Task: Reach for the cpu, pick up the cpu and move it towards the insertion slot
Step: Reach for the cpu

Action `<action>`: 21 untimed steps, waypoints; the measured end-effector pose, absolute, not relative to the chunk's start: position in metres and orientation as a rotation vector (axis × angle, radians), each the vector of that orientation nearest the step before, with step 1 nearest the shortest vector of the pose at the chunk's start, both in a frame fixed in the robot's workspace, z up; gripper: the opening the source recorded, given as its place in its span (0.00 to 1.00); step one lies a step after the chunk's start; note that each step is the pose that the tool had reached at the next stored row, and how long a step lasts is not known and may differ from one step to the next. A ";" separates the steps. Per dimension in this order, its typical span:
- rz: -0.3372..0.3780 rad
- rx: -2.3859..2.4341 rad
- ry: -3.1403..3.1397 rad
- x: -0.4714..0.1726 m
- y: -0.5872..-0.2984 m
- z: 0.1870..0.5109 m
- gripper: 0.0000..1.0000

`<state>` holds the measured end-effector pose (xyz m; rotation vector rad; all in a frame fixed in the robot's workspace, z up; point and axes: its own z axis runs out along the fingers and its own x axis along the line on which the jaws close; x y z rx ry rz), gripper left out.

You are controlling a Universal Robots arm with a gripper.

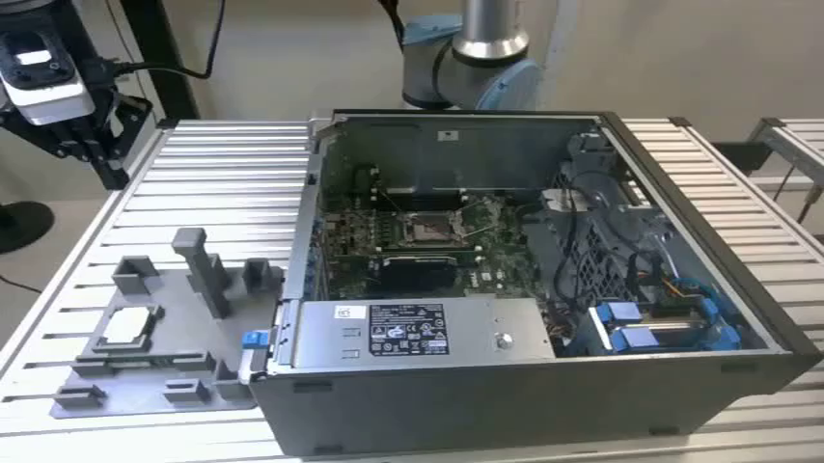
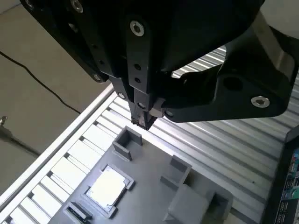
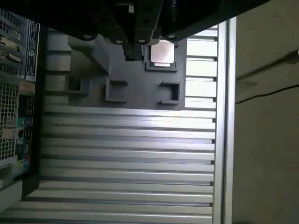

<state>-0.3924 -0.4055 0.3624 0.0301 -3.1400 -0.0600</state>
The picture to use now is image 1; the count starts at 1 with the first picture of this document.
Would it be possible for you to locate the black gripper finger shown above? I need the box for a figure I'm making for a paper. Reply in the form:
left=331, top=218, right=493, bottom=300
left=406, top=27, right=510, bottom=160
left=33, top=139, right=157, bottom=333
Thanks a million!
left=89, top=91, right=156, bottom=190
left=35, top=115, right=105, bottom=163

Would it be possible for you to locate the silver CPU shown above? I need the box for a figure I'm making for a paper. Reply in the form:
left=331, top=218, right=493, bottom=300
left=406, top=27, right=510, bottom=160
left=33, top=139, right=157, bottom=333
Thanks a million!
left=101, top=308, right=156, bottom=344

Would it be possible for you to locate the black RAM slot bank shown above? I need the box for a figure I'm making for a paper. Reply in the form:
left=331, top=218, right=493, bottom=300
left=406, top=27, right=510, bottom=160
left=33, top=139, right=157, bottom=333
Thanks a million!
left=370, top=186, right=469, bottom=211
left=378, top=243, right=483, bottom=257

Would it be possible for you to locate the CPU socket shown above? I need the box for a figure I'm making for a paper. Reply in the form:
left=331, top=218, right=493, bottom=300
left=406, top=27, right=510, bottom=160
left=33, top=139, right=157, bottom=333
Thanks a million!
left=399, top=210, right=463, bottom=246

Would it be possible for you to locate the black round stand base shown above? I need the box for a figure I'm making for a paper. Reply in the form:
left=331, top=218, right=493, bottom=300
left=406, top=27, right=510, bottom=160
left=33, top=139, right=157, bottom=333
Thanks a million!
left=0, top=201, right=53, bottom=255

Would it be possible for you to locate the grey parts rack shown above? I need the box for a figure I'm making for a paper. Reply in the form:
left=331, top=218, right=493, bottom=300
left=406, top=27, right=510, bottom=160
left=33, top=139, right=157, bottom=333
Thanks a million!
left=48, top=226, right=288, bottom=420

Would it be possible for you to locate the green RAM stick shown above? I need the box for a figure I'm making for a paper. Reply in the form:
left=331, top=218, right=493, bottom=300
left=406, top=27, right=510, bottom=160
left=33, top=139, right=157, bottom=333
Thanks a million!
left=76, top=354, right=211, bottom=366

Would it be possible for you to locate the thin locking lever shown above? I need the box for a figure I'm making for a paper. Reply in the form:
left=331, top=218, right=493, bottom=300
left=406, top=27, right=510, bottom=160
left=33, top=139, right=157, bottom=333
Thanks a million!
left=376, top=188, right=407, bottom=216
left=463, top=211, right=502, bottom=238

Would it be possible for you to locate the silver power supply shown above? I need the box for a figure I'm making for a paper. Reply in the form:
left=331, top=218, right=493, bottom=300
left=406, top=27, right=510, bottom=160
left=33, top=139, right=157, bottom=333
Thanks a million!
left=275, top=297, right=558, bottom=366

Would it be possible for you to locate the black graphics card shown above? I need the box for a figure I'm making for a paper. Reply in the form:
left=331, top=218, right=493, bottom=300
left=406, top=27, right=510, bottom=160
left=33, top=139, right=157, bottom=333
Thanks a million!
left=376, top=254, right=459, bottom=293

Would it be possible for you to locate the metal socket cover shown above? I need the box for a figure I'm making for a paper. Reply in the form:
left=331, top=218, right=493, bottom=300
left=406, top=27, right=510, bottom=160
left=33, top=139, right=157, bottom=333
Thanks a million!
left=449, top=191, right=505, bottom=228

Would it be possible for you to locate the green motherboard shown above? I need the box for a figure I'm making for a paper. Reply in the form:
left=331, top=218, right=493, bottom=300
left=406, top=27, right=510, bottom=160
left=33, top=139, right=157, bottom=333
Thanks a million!
left=311, top=192, right=549, bottom=300

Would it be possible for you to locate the dark grey PC case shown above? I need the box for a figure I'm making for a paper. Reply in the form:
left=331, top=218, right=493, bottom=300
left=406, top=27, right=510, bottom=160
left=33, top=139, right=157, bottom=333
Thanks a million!
left=236, top=108, right=824, bottom=457

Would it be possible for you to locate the grey metal drive cage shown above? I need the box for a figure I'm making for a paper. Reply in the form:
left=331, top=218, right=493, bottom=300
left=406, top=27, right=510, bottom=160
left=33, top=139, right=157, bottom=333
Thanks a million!
left=519, top=129, right=768, bottom=358

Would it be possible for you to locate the blue disk carrier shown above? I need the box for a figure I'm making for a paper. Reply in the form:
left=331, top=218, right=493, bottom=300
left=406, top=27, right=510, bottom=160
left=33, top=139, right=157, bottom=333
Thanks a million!
left=607, top=323, right=740, bottom=353
left=590, top=299, right=720, bottom=322

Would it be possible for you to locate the black block beside table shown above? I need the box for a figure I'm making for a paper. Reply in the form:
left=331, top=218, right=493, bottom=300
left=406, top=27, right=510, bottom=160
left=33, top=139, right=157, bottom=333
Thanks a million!
left=710, top=141, right=772, bottom=178

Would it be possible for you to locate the neighbouring slatted metal table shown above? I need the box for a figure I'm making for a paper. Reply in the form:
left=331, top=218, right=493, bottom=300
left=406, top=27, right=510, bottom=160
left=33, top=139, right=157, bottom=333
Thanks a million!
left=749, top=117, right=824, bottom=192

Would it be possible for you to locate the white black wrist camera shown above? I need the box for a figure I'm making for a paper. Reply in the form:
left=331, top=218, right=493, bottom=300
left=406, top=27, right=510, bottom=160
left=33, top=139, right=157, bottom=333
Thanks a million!
left=0, top=27, right=97, bottom=127

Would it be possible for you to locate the black stand post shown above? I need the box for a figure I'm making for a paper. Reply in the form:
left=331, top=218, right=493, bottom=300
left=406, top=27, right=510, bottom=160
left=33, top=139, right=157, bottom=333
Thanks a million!
left=119, top=0, right=201, bottom=122

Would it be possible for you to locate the black floor cable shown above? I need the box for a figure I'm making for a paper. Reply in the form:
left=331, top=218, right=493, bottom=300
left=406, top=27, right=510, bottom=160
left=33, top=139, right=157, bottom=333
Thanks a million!
left=0, top=274, right=44, bottom=295

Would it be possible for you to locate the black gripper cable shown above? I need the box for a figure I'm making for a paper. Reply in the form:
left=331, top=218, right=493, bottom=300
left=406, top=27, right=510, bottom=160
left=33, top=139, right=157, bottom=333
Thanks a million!
left=95, top=0, right=228, bottom=81

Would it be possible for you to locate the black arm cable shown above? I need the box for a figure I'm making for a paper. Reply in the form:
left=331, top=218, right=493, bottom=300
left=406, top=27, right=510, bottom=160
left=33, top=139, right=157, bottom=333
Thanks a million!
left=376, top=0, right=412, bottom=36

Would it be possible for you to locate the black disk cable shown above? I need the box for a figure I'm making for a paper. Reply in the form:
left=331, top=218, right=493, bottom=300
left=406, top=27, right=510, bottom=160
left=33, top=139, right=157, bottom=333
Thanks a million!
left=626, top=246, right=668, bottom=310

